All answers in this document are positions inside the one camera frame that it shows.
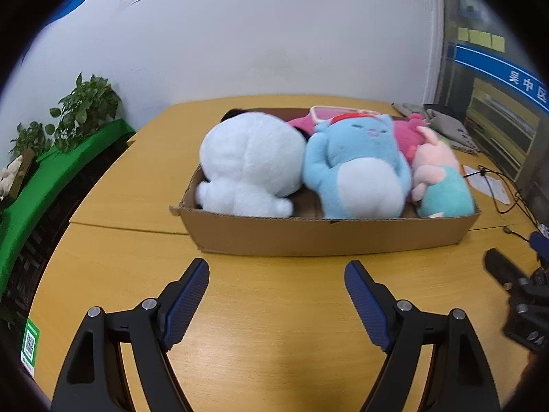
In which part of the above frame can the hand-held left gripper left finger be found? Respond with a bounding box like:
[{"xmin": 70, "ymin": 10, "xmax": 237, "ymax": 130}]
[{"xmin": 50, "ymin": 257, "xmax": 211, "ymax": 412}]

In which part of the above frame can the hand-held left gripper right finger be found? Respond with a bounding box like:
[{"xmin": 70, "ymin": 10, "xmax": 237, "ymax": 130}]
[{"xmin": 344, "ymin": 260, "xmax": 502, "ymax": 412}]

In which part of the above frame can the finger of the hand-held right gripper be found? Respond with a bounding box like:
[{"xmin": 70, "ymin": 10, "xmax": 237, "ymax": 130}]
[
  {"xmin": 484, "ymin": 248, "xmax": 535, "ymax": 299},
  {"xmin": 529, "ymin": 231, "xmax": 549, "ymax": 263}
]

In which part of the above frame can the cardboard box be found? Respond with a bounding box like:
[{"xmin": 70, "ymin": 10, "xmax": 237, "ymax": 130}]
[{"xmin": 169, "ymin": 107, "xmax": 482, "ymax": 257}]

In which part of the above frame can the white plush toy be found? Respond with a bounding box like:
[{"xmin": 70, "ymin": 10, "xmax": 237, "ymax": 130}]
[{"xmin": 195, "ymin": 112, "xmax": 307, "ymax": 218}]

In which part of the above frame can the white paper sheet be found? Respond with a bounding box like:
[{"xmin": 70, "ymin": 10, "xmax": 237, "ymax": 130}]
[{"xmin": 460, "ymin": 164, "xmax": 512, "ymax": 205}]

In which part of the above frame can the small pink and teal plush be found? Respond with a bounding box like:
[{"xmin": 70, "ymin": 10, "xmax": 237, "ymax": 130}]
[{"xmin": 409, "ymin": 126, "xmax": 476, "ymax": 219}]

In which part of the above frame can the blue plush toy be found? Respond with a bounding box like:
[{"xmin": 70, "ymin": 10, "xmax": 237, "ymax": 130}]
[{"xmin": 302, "ymin": 114, "xmax": 412, "ymax": 219}]

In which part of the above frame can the grey cloth bag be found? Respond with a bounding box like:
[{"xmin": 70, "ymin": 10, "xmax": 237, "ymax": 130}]
[{"xmin": 392, "ymin": 102, "xmax": 482, "ymax": 155}]

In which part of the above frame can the glass door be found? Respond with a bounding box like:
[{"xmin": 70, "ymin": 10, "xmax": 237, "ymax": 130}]
[{"xmin": 437, "ymin": 0, "xmax": 549, "ymax": 228}]

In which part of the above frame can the pink plush toy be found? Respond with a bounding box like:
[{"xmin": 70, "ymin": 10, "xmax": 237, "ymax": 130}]
[{"xmin": 287, "ymin": 112, "xmax": 434, "ymax": 159}]

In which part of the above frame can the green code sticker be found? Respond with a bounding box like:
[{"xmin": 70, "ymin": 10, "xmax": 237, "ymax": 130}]
[{"xmin": 20, "ymin": 318, "xmax": 40, "ymax": 374}]

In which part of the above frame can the green cloth covered shelf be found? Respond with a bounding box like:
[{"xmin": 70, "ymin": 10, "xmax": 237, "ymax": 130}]
[{"xmin": 0, "ymin": 119, "xmax": 137, "ymax": 297}]

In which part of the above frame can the blue door banner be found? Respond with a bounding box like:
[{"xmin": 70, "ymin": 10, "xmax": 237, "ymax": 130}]
[{"xmin": 454, "ymin": 43, "xmax": 549, "ymax": 114}]

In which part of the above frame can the pink and red plastic toy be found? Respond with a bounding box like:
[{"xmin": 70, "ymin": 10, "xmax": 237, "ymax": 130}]
[{"xmin": 309, "ymin": 105, "xmax": 383, "ymax": 124}]

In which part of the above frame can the large green potted plant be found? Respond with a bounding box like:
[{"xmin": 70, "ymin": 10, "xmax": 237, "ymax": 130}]
[{"xmin": 49, "ymin": 73, "xmax": 123, "ymax": 153}]

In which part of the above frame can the cream fluffy object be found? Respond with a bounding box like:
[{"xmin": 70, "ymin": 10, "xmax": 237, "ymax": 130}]
[{"xmin": 0, "ymin": 154, "xmax": 24, "ymax": 200}]

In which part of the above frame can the row of yellow sticky notes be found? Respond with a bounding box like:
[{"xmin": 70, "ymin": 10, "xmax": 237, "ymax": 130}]
[{"xmin": 457, "ymin": 27, "xmax": 506, "ymax": 53}]

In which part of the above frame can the small green potted plant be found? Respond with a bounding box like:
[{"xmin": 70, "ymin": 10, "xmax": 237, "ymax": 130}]
[{"xmin": 9, "ymin": 122, "xmax": 56, "ymax": 160}]

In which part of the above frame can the black cable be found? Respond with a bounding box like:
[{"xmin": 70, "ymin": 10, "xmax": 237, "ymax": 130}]
[{"xmin": 462, "ymin": 165, "xmax": 542, "ymax": 238}]

